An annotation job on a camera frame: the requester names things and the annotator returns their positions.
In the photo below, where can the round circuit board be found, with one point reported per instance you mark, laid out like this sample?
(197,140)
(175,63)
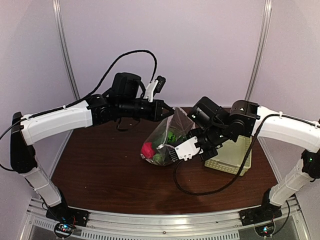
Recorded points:
(63,230)
(265,230)

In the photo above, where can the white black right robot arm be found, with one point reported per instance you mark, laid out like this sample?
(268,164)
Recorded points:
(216,125)

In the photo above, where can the aluminium post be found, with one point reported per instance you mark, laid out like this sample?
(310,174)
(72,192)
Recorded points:
(263,35)
(64,48)

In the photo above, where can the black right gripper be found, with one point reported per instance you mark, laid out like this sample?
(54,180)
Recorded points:
(212,153)

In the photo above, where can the clear zip top bag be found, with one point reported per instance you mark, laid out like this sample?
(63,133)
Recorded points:
(166,136)

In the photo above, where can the left round circuit board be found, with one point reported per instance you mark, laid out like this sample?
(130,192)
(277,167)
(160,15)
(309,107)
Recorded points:
(63,230)

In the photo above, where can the green striped toy watermelon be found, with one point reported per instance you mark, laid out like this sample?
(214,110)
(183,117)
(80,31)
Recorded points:
(171,137)

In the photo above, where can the back left aluminium post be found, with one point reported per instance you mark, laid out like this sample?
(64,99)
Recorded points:
(64,48)

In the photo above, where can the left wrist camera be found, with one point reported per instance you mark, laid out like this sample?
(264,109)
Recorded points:
(154,87)

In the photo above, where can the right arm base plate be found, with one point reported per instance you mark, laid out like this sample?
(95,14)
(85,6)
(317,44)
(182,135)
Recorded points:
(259,214)

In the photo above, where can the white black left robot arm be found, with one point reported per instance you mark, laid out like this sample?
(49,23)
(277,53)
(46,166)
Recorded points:
(126,98)

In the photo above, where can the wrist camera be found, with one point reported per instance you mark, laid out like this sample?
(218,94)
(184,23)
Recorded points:
(154,87)
(185,151)

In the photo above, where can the right round circuit board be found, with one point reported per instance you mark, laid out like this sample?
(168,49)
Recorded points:
(265,230)

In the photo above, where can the back right aluminium post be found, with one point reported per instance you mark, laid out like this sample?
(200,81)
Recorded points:
(263,35)

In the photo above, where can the red toy apple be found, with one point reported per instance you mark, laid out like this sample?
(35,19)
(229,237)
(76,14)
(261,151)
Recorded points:
(147,151)

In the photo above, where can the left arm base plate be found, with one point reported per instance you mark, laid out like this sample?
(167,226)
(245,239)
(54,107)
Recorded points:
(68,215)

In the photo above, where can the front aluminium rail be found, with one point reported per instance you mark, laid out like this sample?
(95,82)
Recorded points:
(220,225)

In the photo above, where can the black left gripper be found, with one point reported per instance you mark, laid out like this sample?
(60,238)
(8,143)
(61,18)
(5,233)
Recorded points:
(156,114)

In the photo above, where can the dark green toy vegetable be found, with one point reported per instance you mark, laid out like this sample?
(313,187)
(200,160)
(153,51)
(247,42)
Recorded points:
(159,159)

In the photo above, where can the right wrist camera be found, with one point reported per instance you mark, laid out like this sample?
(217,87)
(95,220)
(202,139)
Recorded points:
(185,151)

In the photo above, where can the pale green perforated basket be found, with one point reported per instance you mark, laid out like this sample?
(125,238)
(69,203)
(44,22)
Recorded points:
(230,156)

